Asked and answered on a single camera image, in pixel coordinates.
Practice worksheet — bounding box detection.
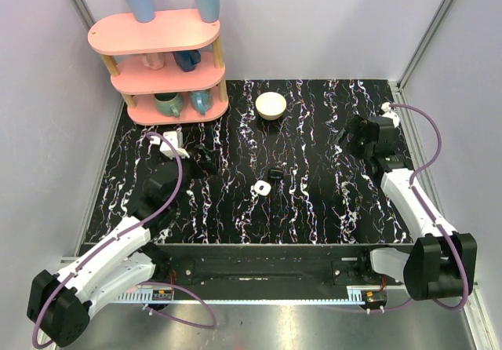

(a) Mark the white square charging case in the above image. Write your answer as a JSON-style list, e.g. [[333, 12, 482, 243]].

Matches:
[[253, 180, 271, 196]]

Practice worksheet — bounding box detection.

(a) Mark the black earbud charging case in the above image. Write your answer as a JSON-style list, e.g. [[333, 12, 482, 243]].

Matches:
[[267, 168, 284, 181]]

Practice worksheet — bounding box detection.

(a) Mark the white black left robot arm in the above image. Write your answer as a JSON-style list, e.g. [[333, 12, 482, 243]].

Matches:
[[27, 148, 217, 349]]

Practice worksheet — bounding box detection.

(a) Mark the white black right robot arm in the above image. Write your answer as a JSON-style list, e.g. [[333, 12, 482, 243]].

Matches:
[[336, 115, 478, 306]]

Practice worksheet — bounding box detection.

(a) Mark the blue butterfly mug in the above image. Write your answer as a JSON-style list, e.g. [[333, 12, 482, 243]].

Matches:
[[189, 90, 213, 115]]

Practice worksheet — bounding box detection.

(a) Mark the green ceramic mug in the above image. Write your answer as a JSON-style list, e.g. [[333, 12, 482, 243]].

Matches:
[[154, 93, 184, 118]]

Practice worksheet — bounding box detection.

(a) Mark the cream white bowl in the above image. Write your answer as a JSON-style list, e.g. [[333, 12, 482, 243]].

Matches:
[[255, 92, 287, 121]]

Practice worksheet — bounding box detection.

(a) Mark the dark blue mug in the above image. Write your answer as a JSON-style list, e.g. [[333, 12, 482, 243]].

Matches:
[[173, 49, 201, 72]]

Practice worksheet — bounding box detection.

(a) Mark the pink mug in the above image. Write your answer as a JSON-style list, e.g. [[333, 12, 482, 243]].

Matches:
[[141, 53, 165, 70]]

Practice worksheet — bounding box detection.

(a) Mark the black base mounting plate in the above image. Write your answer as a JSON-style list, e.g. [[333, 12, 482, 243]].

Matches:
[[152, 244, 402, 300]]

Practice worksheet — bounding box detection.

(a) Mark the pink three-tier shelf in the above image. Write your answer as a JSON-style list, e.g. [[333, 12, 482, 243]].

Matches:
[[88, 9, 229, 126]]

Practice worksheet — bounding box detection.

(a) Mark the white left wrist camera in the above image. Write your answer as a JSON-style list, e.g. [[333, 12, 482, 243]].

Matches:
[[149, 130, 190, 159]]

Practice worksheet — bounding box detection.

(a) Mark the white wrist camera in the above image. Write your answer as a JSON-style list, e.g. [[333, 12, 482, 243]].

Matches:
[[149, 130, 190, 159], [380, 102, 401, 129]]

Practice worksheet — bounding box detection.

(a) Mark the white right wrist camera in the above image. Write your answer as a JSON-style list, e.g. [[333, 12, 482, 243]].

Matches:
[[380, 102, 401, 129]]

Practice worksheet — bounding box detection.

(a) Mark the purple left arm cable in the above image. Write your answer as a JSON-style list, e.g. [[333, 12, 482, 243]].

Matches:
[[31, 132, 184, 347]]

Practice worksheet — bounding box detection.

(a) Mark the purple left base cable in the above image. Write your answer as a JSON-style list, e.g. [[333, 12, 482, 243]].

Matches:
[[135, 281, 218, 330]]

